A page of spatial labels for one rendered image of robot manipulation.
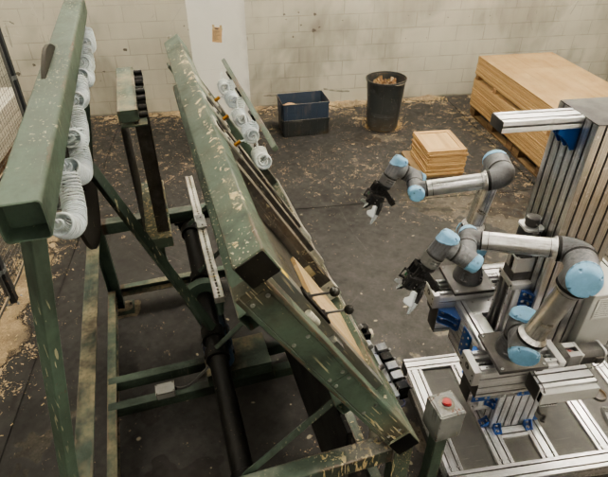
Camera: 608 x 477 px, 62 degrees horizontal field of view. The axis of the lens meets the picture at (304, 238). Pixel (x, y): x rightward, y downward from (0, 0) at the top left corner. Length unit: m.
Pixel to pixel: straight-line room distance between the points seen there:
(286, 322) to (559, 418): 2.21
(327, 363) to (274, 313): 0.32
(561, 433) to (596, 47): 6.70
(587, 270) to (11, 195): 1.70
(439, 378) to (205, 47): 4.06
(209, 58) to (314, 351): 4.53
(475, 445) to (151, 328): 2.34
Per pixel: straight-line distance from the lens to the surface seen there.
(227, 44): 5.77
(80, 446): 2.51
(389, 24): 7.51
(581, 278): 1.96
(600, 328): 2.79
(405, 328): 3.89
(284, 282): 1.75
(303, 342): 1.60
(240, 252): 1.36
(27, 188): 1.25
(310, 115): 6.50
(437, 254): 1.93
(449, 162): 5.57
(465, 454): 3.09
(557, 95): 6.27
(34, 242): 1.28
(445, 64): 7.96
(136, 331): 4.00
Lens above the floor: 2.76
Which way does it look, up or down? 36 degrees down
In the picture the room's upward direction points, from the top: straight up
